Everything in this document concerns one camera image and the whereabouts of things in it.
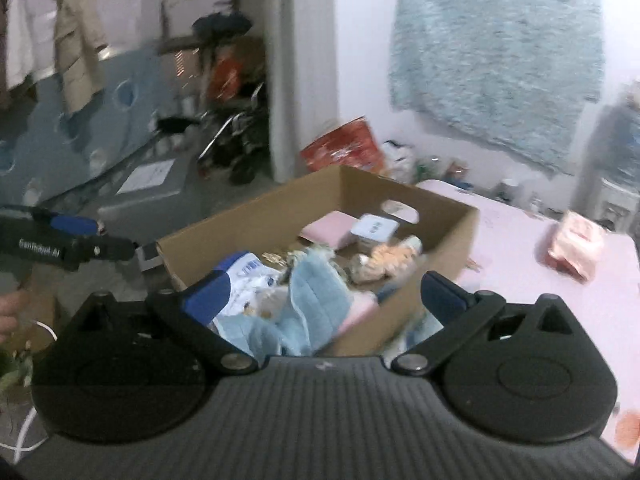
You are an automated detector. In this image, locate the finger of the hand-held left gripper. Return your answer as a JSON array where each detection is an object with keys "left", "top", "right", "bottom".
[
  {"left": 34, "top": 210, "right": 108, "bottom": 239},
  {"left": 65, "top": 236, "right": 139, "bottom": 272}
]

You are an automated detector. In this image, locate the red gift bag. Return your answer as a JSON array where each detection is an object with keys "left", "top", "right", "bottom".
[{"left": 300, "top": 116, "right": 386, "bottom": 173}]

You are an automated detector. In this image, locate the small grey box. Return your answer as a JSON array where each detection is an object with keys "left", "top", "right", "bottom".
[{"left": 136, "top": 241, "right": 164, "bottom": 272}]

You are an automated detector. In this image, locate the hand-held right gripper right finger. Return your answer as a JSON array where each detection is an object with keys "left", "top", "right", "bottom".
[{"left": 390, "top": 270, "right": 588, "bottom": 377}]

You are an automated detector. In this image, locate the pink box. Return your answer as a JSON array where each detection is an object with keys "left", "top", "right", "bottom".
[{"left": 300, "top": 211, "right": 358, "bottom": 251}]

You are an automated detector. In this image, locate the light blue towel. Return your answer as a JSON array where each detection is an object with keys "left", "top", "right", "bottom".
[{"left": 215, "top": 250, "right": 353, "bottom": 356}]

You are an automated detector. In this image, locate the white box with blue lid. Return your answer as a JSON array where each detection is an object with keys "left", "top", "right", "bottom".
[{"left": 349, "top": 213, "right": 399, "bottom": 252}]

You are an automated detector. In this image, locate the white curtain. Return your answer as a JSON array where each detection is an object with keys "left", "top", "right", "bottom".
[{"left": 262, "top": 0, "right": 341, "bottom": 183}]

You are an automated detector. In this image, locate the cardboard box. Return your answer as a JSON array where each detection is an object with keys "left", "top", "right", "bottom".
[{"left": 156, "top": 164, "right": 481, "bottom": 358}]

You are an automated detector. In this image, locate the blue and white packet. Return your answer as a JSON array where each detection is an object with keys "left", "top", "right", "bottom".
[{"left": 210, "top": 252, "right": 284, "bottom": 331}]

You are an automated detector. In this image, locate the grey storage box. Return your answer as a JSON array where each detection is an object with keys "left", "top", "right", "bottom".
[{"left": 97, "top": 152, "right": 202, "bottom": 222}]

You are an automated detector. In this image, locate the person's left hand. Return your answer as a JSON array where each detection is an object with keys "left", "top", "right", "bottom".
[{"left": 0, "top": 289, "right": 32, "bottom": 344}]

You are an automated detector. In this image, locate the pink wet wipes pack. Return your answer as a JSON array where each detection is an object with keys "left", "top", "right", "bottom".
[{"left": 545, "top": 210, "right": 607, "bottom": 281}]

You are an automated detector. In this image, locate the large blue water bottle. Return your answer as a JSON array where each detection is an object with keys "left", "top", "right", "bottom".
[{"left": 595, "top": 85, "right": 640, "bottom": 181}]

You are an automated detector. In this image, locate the white water dispenser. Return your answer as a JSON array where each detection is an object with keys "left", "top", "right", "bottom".
[{"left": 597, "top": 175, "right": 640, "bottom": 233}]

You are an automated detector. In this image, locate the black stroller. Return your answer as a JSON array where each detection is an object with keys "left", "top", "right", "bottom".
[{"left": 197, "top": 82, "right": 271, "bottom": 186}]

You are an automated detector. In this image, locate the teal floral wall cloth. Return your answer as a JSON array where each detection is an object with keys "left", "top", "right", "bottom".
[{"left": 387, "top": 0, "right": 606, "bottom": 176}]

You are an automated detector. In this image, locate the crumpled white plastic bag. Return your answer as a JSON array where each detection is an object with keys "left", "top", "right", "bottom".
[{"left": 382, "top": 140, "right": 419, "bottom": 181}]

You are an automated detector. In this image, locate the orange bag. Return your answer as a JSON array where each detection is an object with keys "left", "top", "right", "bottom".
[{"left": 207, "top": 55, "right": 241, "bottom": 101}]

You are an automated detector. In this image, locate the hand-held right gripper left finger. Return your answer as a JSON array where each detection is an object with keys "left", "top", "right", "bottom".
[{"left": 62, "top": 270, "right": 258, "bottom": 377}]

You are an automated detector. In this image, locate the beige coat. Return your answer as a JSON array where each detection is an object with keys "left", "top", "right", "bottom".
[{"left": 47, "top": 0, "right": 109, "bottom": 116}]

